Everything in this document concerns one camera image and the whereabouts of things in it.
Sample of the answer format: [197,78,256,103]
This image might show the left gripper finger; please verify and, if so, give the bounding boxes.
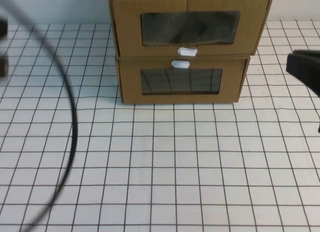
[0,55,10,81]
[0,15,8,41]

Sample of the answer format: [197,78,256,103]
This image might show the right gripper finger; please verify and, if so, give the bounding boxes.
[286,49,320,98]

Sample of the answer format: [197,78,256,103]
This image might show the windowed cardboard drawer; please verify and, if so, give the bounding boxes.
[112,0,270,57]
[118,58,248,104]

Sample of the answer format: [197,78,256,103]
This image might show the cardboard shell with notched side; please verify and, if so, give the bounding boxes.
[108,0,275,57]

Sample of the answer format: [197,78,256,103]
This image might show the white grid-pattern tablecloth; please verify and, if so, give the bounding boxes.
[0,18,320,232]

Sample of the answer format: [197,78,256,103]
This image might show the black cable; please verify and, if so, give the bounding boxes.
[0,0,79,232]

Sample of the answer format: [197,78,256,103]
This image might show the windowed cardboard drawer, flat handle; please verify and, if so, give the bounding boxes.
[118,58,248,104]

